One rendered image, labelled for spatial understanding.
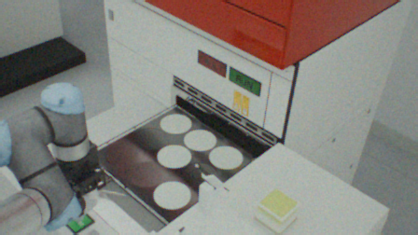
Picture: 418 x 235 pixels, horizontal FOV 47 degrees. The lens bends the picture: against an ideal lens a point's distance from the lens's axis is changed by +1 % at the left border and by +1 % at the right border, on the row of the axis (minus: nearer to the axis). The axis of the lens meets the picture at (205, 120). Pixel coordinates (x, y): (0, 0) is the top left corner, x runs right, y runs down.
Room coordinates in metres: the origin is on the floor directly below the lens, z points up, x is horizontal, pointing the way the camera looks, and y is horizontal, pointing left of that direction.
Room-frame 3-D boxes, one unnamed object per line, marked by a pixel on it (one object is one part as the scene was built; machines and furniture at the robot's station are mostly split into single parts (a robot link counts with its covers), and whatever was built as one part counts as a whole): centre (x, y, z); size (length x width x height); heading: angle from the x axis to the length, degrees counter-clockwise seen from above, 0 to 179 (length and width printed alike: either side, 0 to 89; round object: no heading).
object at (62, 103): (0.73, 0.28, 1.28); 0.09 x 0.08 x 0.11; 137
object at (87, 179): (0.74, 0.27, 1.12); 0.09 x 0.08 x 0.12; 138
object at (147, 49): (1.33, 0.08, 1.02); 0.82 x 0.03 x 0.40; 48
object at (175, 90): (1.20, -0.04, 0.89); 0.44 x 0.02 x 0.10; 48
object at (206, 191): (0.79, -0.02, 1.03); 0.06 x 0.04 x 0.13; 138
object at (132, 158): (1.03, 0.09, 0.90); 0.34 x 0.34 x 0.01; 48
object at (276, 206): (0.75, -0.18, 1.00); 0.07 x 0.07 x 0.07; 49
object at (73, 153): (0.74, 0.28, 1.20); 0.08 x 0.08 x 0.05
